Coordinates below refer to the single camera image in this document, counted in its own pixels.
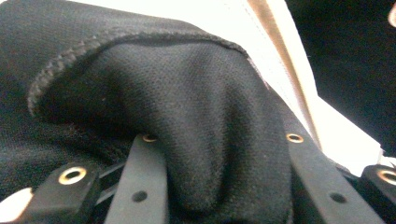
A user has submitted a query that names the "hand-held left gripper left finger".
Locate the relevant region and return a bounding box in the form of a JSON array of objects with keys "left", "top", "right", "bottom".
[{"left": 104, "top": 133, "right": 170, "bottom": 224}]

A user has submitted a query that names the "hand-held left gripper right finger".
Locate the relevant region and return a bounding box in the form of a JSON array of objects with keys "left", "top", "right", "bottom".
[{"left": 285, "top": 132, "right": 386, "bottom": 224}]

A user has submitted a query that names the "black cloth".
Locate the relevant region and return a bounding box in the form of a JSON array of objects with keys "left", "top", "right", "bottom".
[{"left": 0, "top": 0, "right": 323, "bottom": 224}]

